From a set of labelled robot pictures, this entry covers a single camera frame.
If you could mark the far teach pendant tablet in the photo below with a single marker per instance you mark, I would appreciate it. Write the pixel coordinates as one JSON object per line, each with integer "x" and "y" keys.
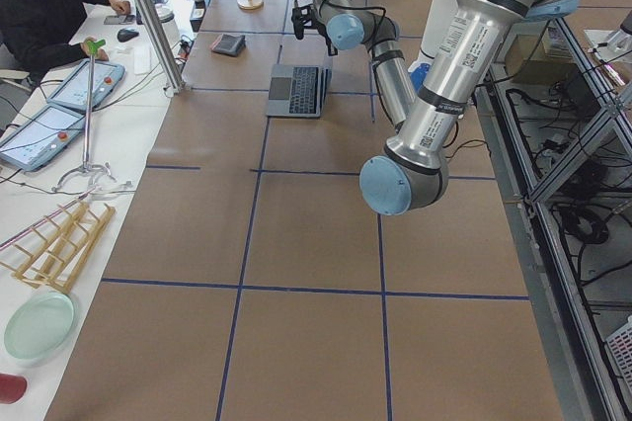
{"x": 72, "y": 93}

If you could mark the wooden dish rack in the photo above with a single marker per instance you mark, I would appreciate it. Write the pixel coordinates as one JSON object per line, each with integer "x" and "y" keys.
{"x": 53, "y": 251}

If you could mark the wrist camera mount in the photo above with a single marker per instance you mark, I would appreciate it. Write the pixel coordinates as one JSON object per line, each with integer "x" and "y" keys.
{"x": 302, "y": 18}

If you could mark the black computer mouse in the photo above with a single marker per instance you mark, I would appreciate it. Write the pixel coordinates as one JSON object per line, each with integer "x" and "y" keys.
{"x": 127, "y": 34}

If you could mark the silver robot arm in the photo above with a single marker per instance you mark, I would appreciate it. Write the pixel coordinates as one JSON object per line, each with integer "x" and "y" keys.
{"x": 412, "y": 172}

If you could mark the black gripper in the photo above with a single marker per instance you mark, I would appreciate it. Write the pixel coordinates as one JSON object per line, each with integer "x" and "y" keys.
{"x": 330, "y": 39}

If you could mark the teach pendant tablet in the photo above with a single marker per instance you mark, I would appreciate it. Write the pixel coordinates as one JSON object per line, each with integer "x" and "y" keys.
{"x": 72, "y": 93}
{"x": 34, "y": 144}

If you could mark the grey laptop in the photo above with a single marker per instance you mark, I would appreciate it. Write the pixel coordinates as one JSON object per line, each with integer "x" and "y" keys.
{"x": 297, "y": 91}

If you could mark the white plastic basket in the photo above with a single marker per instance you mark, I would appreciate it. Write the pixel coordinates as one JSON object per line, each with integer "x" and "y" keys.
{"x": 619, "y": 347}

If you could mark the metal stand with green clip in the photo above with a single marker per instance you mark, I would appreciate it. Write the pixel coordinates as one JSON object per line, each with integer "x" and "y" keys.
{"x": 86, "y": 169}

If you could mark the near teach pendant tablet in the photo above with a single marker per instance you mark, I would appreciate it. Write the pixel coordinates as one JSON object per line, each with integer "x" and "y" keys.
{"x": 34, "y": 144}

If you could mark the smartphone on desk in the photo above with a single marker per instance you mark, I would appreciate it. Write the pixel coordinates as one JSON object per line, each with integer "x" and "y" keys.
{"x": 119, "y": 20}

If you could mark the red cup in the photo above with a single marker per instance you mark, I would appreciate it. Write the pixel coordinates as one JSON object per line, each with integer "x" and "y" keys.
{"x": 12, "y": 388}

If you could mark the aluminium frame post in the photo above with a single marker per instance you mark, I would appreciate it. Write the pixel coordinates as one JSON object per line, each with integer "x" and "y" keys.
{"x": 162, "y": 47}

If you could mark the folded grey cloth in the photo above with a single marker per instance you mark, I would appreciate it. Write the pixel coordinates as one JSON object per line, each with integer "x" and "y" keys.
{"x": 230, "y": 45}

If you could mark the person in black sweater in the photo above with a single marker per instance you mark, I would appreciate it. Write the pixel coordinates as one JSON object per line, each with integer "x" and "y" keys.
{"x": 38, "y": 32}

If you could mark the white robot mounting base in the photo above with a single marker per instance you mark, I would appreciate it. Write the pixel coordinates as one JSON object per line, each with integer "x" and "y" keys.
{"x": 440, "y": 17}

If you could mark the pale green plate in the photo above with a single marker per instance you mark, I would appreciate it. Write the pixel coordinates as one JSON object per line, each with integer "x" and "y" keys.
{"x": 39, "y": 326}

